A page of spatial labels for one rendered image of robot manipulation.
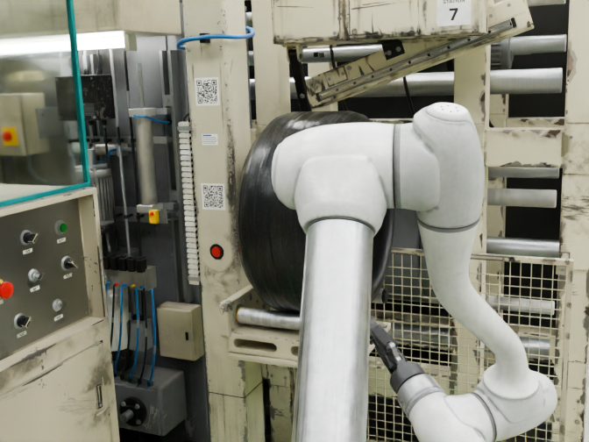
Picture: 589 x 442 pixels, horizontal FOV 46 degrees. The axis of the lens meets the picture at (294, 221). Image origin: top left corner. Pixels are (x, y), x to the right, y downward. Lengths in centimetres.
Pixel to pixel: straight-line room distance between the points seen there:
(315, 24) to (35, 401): 126
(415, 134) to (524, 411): 62
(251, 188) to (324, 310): 79
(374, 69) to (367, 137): 112
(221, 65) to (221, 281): 61
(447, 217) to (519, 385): 44
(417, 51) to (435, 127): 111
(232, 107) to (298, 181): 91
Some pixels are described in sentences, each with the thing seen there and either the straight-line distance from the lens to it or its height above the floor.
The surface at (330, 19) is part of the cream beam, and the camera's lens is 208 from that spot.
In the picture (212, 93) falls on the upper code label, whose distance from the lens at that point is 194.
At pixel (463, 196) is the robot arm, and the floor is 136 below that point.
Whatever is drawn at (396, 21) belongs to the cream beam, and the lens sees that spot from 202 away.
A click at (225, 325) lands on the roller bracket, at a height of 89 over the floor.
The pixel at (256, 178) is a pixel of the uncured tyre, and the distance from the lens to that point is 172.
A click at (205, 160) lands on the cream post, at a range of 197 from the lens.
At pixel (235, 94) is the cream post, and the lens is 196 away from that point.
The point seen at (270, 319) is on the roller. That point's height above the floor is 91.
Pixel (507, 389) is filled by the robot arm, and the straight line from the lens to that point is 141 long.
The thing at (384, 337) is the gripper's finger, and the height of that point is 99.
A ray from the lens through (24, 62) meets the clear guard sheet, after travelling 183.
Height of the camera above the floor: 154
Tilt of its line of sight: 12 degrees down
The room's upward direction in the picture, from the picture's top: 2 degrees counter-clockwise
